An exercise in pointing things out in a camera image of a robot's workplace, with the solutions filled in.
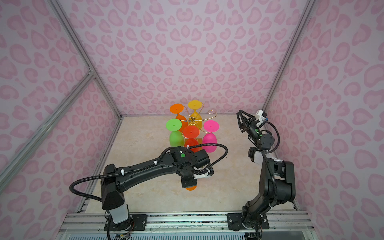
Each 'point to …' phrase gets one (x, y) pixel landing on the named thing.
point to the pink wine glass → (210, 126)
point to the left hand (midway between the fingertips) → (192, 178)
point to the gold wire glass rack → (193, 120)
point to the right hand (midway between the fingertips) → (238, 113)
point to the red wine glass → (191, 132)
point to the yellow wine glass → (195, 105)
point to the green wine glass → (176, 138)
